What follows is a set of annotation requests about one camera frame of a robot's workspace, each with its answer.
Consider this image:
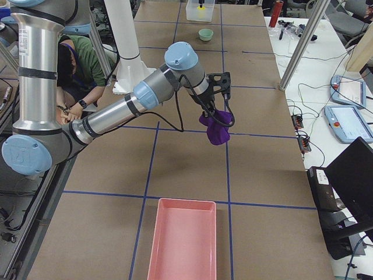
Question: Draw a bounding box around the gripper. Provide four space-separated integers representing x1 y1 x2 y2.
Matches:
189 84 216 117

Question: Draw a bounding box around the purple cloth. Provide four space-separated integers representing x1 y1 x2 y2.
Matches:
199 110 233 145

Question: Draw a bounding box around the green bowl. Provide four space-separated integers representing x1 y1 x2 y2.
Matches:
198 29 214 41

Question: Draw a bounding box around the black box device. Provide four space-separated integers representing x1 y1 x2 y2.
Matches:
307 166 343 212

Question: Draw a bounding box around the clear plastic bin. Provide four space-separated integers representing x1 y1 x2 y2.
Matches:
186 0 215 22

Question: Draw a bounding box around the red cylinder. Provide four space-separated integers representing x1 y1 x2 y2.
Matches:
269 0 284 28

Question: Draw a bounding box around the person in green shirt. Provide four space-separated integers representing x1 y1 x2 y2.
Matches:
57 35 107 125

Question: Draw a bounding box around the pink plastic bin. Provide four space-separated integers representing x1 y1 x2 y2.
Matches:
147 198 217 279

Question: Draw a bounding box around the near teach pendant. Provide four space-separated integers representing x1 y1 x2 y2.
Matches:
324 105 372 144

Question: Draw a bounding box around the teach pendant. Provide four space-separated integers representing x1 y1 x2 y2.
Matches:
324 105 372 144
330 75 367 109

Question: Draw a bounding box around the far teach pendant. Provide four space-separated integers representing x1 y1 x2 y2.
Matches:
330 75 367 109

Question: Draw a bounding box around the black monitor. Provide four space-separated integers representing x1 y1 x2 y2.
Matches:
325 137 372 222

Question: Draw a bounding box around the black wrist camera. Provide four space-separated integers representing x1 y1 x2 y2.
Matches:
208 72 231 101

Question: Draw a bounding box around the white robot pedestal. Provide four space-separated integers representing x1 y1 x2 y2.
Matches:
104 0 155 95

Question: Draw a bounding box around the aluminium frame post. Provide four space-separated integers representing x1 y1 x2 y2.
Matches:
279 0 330 91

